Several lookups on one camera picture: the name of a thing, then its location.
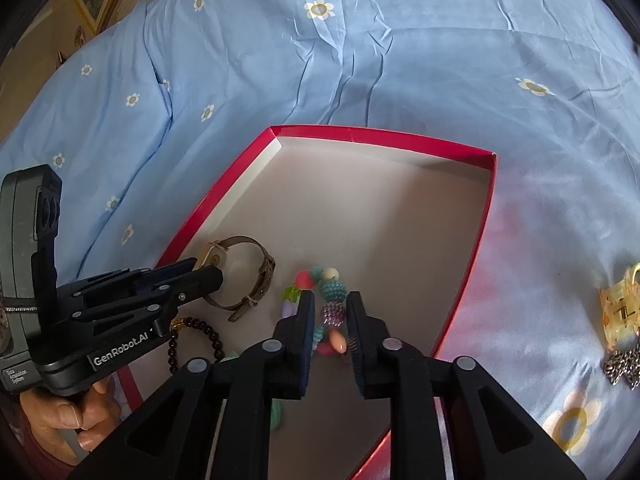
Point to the blue floral bedsheet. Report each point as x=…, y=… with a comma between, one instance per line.
x=350, y=60

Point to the red cardboard box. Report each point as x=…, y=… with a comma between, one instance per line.
x=375, y=220

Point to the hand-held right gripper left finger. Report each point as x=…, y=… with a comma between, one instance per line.
x=307, y=322

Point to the yellow hair claw clip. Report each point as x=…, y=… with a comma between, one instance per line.
x=617, y=310

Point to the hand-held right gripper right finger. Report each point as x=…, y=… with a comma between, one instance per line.
x=354, y=325

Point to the person's left hand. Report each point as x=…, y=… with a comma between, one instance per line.
x=60, y=415

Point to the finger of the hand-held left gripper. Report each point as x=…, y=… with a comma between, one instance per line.
x=165, y=274
x=200, y=282

